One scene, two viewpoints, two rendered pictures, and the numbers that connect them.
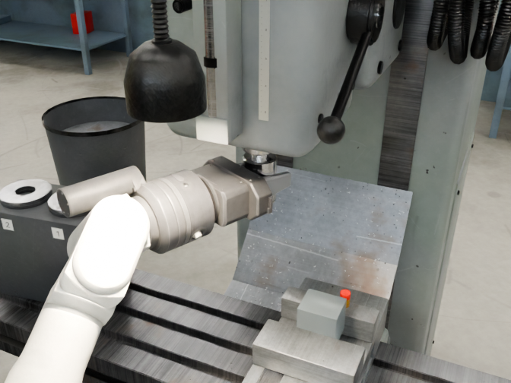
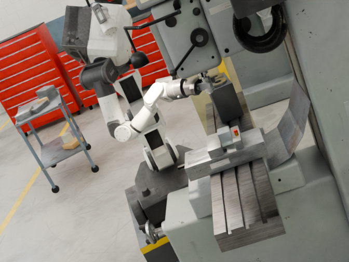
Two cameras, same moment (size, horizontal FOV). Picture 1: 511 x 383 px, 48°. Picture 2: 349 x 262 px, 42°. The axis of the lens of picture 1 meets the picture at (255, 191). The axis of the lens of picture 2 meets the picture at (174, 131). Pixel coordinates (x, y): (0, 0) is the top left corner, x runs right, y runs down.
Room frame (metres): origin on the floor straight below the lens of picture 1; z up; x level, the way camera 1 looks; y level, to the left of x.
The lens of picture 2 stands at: (0.10, -1.75, 1.83)
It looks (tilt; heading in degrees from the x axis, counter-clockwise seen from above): 22 degrees down; 77
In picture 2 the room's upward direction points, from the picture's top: 24 degrees counter-clockwise
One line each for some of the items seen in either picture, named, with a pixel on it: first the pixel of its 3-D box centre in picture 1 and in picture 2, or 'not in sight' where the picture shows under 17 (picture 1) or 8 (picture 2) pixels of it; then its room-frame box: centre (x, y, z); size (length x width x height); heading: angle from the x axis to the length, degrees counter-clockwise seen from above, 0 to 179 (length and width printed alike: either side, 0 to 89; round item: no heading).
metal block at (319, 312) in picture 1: (321, 318); (225, 136); (0.66, -0.10, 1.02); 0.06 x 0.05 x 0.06; 66
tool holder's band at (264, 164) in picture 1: (259, 159); (204, 77); (0.70, -0.01, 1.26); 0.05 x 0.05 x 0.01
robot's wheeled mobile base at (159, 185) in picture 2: not in sight; (166, 168); (0.53, 0.80, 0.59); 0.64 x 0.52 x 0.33; 81
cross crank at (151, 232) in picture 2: not in sight; (157, 230); (0.25, 0.20, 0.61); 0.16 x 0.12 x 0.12; 156
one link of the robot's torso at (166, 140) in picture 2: not in sight; (160, 154); (0.53, 0.83, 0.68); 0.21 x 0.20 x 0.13; 81
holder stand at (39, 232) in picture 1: (58, 242); (223, 95); (0.89, 0.36, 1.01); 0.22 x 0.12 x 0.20; 73
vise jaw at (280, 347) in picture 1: (308, 356); (214, 145); (0.61, -0.08, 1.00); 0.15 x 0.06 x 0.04; 66
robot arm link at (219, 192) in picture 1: (206, 200); (189, 87); (0.64, 0.06, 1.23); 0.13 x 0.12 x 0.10; 41
